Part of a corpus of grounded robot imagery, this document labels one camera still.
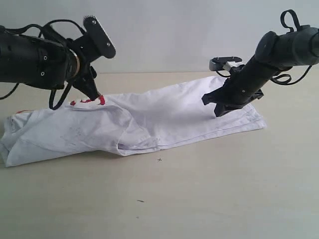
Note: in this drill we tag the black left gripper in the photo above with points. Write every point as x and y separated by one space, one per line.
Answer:
83 51

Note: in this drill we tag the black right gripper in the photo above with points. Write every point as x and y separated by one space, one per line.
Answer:
242 85

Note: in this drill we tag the white t-shirt red lettering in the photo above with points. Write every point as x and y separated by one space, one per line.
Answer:
123 124

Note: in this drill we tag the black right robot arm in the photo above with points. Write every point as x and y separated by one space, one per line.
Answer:
274 56

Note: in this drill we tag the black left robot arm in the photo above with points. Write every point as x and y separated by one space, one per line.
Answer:
40 57

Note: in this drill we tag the orange neck label tag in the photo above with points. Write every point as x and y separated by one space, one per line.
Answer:
24 111

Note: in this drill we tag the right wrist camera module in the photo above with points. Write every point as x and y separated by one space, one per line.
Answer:
224 63

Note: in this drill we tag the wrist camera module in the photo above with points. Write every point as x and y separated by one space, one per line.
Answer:
224 63
99 37

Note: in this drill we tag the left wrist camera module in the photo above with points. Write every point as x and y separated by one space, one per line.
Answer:
99 37

